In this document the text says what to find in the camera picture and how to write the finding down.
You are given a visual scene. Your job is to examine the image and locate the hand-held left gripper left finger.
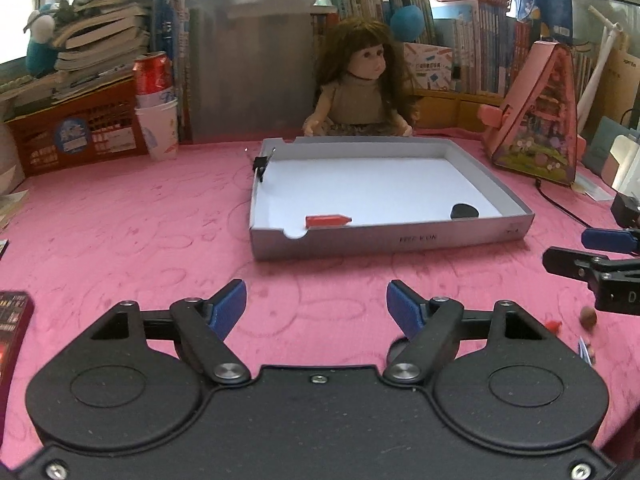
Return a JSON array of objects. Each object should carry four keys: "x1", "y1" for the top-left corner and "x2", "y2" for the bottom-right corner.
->
[{"x1": 89, "y1": 279, "x2": 252, "y2": 386}]

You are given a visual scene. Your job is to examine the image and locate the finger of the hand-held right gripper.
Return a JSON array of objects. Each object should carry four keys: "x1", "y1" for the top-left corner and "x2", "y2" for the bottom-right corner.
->
[
  {"x1": 582, "y1": 194, "x2": 640, "y2": 253},
  {"x1": 542, "y1": 246, "x2": 608, "y2": 281}
]

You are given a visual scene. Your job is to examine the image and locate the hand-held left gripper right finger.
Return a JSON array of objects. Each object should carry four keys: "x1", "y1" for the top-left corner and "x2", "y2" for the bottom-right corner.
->
[{"x1": 382, "y1": 280, "x2": 548, "y2": 387}]

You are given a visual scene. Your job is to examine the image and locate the black round disc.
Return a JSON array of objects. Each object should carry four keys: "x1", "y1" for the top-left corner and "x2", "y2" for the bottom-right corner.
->
[{"x1": 386, "y1": 338, "x2": 413, "y2": 368}]

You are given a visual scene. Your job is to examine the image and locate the grey shallow cardboard tray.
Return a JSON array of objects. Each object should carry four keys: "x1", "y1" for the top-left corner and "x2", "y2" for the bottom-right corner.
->
[{"x1": 248, "y1": 136, "x2": 536, "y2": 262}]

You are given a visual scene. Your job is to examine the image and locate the clear plastic packet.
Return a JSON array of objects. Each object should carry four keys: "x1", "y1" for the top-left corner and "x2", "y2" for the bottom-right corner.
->
[{"x1": 570, "y1": 179, "x2": 616, "y2": 203}]

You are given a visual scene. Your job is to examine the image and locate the white open box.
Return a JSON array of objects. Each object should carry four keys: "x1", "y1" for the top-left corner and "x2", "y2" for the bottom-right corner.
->
[{"x1": 602, "y1": 135, "x2": 640, "y2": 191}]

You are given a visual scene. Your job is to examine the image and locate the grey-blue folder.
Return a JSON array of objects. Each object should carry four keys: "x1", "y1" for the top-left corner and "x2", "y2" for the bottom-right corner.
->
[{"x1": 580, "y1": 116, "x2": 640, "y2": 176}]

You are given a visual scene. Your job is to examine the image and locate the pink printed tablecloth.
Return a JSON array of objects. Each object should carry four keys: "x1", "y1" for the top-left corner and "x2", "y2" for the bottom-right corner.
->
[{"x1": 0, "y1": 127, "x2": 640, "y2": 461}]

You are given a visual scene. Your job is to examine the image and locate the red crayon-shaped eraser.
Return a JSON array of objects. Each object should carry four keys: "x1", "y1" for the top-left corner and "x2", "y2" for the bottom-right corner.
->
[{"x1": 306, "y1": 213, "x2": 352, "y2": 228}]

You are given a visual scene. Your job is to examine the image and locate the pink triangular toy house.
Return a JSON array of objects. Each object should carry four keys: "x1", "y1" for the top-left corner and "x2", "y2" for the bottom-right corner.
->
[{"x1": 477, "y1": 40, "x2": 587, "y2": 188}]

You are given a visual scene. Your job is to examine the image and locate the small black binder clip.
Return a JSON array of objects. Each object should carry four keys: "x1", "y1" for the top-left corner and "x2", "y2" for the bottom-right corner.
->
[{"x1": 245, "y1": 146, "x2": 277, "y2": 182}]

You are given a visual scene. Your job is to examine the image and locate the brown cardboard box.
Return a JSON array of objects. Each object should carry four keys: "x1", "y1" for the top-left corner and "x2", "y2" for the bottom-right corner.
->
[{"x1": 585, "y1": 30, "x2": 640, "y2": 136}]

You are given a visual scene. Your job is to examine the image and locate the white plastic tube stand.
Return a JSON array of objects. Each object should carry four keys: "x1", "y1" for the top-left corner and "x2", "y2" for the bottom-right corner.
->
[{"x1": 575, "y1": 5, "x2": 626, "y2": 131}]

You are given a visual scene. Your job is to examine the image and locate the white paper cup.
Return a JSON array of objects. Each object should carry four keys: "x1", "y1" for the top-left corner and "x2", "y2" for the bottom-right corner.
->
[{"x1": 135, "y1": 91, "x2": 180, "y2": 161}]

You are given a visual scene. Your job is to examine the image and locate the dark red book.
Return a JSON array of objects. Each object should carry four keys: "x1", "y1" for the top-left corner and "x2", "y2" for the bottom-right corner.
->
[{"x1": 0, "y1": 290, "x2": 35, "y2": 431}]

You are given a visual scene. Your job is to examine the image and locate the long-haired brown doll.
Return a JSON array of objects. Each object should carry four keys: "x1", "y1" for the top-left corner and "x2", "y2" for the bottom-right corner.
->
[{"x1": 302, "y1": 17, "x2": 421, "y2": 138}]

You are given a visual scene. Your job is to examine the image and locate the orange plastic crate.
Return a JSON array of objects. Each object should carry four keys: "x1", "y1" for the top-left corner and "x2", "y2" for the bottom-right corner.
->
[{"x1": 5, "y1": 80, "x2": 151, "y2": 178}]

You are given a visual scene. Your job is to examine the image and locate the white colourful printed box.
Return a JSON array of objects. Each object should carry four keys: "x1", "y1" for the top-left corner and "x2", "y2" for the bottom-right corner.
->
[{"x1": 402, "y1": 42, "x2": 456, "y2": 92}]

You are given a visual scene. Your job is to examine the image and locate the grey metal bin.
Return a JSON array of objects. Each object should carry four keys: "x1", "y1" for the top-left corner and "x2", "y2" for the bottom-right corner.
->
[{"x1": 187, "y1": 0, "x2": 318, "y2": 143}]

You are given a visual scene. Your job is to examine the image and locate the loose papers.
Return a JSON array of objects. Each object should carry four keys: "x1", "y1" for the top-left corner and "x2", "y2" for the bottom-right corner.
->
[{"x1": 0, "y1": 187, "x2": 31, "y2": 233}]

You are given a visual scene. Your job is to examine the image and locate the blue printed package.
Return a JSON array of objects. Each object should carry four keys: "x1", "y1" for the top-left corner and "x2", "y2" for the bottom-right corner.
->
[{"x1": 512, "y1": 0, "x2": 573, "y2": 43}]

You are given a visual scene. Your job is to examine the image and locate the red soda can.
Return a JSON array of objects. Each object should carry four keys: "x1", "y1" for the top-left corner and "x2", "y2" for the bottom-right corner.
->
[{"x1": 132, "y1": 51, "x2": 173, "y2": 96}]

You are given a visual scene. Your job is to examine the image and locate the row of thin blue books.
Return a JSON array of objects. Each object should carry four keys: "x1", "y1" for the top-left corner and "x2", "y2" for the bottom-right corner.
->
[{"x1": 150, "y1": 0, "x2": 193, "y2": 143}]

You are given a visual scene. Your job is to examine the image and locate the large blue plush toy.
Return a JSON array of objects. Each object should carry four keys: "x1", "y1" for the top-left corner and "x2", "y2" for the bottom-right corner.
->
[{"x1": 350, "y1": 0, "x2": 436, "y2": 43}]

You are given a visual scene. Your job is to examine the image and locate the stack of worn books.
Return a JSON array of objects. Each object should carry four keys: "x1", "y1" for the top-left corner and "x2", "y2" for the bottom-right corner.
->
[{"x1": 50, "y1": 0, "x2": 153, "y2": 106}]

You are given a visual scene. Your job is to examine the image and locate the row of upright books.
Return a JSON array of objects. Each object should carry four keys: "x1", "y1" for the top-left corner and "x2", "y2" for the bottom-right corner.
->
[{"x1": 312, "y1": 0, "x2": 436, "y2": 48}]

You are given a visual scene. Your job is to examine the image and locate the blue and white plush toy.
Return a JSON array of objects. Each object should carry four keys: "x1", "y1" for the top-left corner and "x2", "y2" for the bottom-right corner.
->
[{"x1": 25, "y1": 2, "x2": 63, "y2": 78}]

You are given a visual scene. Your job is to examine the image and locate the black power cable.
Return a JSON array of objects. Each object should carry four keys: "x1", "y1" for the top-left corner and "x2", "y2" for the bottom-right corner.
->
[{"x1": 535, "y1": 177, "x2": 608, "y2": 228}]

